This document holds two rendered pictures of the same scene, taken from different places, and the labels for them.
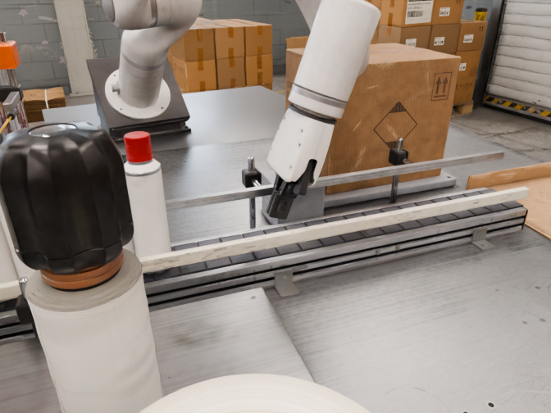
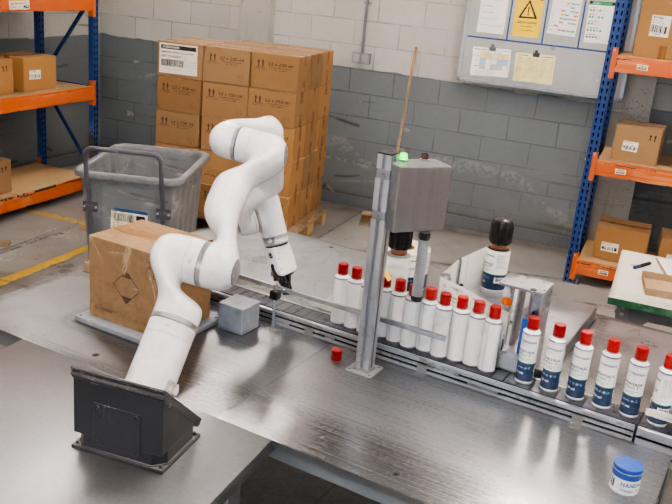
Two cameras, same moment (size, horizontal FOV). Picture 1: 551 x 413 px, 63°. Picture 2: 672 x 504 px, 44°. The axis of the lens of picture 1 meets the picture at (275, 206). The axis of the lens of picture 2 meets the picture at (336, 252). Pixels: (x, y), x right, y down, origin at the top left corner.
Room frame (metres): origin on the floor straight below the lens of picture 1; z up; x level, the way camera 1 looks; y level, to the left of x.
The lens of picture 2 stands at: (2.23, 2.02, 1.96)
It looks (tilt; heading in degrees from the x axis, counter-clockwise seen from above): 19 degrees down; 228
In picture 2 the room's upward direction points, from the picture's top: 5 degrees clockwise
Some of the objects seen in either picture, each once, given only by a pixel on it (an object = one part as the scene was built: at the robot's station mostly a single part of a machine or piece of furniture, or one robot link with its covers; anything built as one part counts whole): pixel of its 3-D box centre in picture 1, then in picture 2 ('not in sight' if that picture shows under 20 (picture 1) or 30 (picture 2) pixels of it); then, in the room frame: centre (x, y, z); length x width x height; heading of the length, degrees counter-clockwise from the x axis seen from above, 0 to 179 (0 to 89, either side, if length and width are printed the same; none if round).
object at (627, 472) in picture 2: not in sight; (626, 475); (0.51, 1.21, 0.86); 0.07 x 0.07 x 0.07
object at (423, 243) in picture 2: not in sight; (420, 266); (0.56, 0.50, 1.18); 0.04 x 0.04 x 0.21
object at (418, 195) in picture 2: not in sight; (413, 194); (0.57, 0.45, 1.38); 0.17 x 0.10 x 0.19; 165
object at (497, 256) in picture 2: not in sight; (497, 256); (-0.10, 0.27, 1.04); 0.09 x 0.09 x 0.29
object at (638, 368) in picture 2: not in sight; (635, 381); (0.25, 1.06, 0.98); 0.05 x 0.05 x 0.20
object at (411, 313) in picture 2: not in sight; (411, 315); (0.49, 0.43, 0.98); 0.05 x 0.05 x 0.20
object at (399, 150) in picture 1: (403, 181); not in sight; (0.81, -0.25, 0.91); 0.07 x 0.03 x 0.16; 20
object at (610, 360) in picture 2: not in sight; (607, 373); (0.28, 0.99, 0.98); 0.05 x 0.05 x 0.20
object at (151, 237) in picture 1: (146, 204); (340, 292); (0.57, 0.18, 0.98); 0.05 x 0.05 x 0.20
